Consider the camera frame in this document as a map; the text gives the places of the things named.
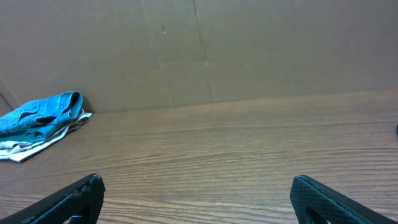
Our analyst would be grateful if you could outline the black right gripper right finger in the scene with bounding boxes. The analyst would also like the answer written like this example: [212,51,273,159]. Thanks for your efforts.
[290,175,397,224]

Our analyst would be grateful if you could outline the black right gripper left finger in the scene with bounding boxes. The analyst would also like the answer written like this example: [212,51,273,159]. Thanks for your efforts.
[1,174,106,224]

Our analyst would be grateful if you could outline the folded blue denim jeans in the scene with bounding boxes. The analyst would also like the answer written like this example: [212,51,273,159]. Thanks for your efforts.
[1,91,83,143]

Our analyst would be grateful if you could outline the folded white cloth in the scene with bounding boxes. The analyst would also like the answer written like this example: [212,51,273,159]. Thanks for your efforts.
[1,109,93,162]

